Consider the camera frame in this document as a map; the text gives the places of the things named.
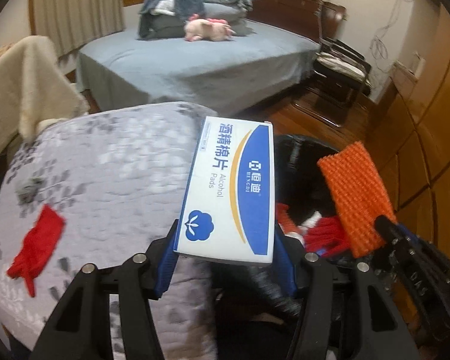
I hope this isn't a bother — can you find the grey leaf printed quilt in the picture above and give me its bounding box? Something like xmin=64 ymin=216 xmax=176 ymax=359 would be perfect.
xmin=0 ymin=101 xmax=226 ymax=360

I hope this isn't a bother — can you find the small red cloth piece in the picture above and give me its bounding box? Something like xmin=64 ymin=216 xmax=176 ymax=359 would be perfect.
xmin=7 ymin=204 xmax=66 ymax=297

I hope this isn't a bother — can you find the black chair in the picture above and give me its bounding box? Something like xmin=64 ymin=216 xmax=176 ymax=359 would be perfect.
xmin=292 ymin=39 xmax=372 ymax=126

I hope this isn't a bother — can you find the beige curtain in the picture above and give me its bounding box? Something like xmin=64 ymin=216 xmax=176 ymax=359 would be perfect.
xmin=34 ymin=0 xmax=126 ymax=58

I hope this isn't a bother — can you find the white and blue box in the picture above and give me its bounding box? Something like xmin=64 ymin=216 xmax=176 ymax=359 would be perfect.
xmin=172 ymin=116 xmax=276 ymax=267

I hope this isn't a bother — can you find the red foam net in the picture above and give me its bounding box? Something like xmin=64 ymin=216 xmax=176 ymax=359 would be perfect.
xmin=304 ymin=215 xmax=351 ymax=257

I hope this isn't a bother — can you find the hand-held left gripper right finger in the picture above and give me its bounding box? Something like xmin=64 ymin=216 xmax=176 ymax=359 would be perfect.
xmin=274 ymin=229 xmax=421 ymax=360

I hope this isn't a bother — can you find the pile of folded bedding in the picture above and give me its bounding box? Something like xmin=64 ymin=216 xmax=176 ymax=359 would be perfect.
xmin=137 ymin=0 xmax=256 ymax=40

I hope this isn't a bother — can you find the wall cable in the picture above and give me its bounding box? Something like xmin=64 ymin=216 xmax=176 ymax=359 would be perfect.
xmin=373 ymin=0 xmax=402 ymax=72

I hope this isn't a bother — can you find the pink plush toy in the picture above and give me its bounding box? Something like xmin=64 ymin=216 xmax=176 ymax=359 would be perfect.
xmin=184 ymin=14 xmax=236 ymax=42

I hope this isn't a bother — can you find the grey-blue bed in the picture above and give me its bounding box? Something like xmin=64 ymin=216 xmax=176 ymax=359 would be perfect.
xmin=76 ymin=19 xmax=321 ymax=117

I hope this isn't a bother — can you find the orange foam net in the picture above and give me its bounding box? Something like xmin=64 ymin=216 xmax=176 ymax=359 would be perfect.
xmin=317 ymin=140 xmax=397 ymax=259

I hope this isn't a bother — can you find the black bag trash bin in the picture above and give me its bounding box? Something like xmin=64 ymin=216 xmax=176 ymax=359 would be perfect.
xmin=214 ymin=134 xmax=436 ymax=360

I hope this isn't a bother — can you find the beige blanket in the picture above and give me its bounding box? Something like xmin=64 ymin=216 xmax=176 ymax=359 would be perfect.
xmin=0 ymin=35 xmax=91 ymax=158

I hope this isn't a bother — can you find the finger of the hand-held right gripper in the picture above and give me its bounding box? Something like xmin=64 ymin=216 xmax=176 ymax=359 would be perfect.
xmin=374 ymin=214 xmax=417 ymax=250

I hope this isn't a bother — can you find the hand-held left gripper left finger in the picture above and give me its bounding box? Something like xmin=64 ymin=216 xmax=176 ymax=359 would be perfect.
xmin=29 ymin=219 xmax=181 ymax=360

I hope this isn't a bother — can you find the dark wooden headboard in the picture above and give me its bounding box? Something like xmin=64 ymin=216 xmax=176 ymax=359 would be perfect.
xmin=247 ymin=0 xmax=347 ymax=42

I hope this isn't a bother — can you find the wooden cabinet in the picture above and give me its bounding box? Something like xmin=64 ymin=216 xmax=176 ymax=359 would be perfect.
xmin=371 ymin=60 xmax=450 ymax=271

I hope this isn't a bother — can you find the white tissue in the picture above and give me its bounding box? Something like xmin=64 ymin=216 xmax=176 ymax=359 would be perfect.
xmin=298 ymin=212 xmax=323 ymax=229

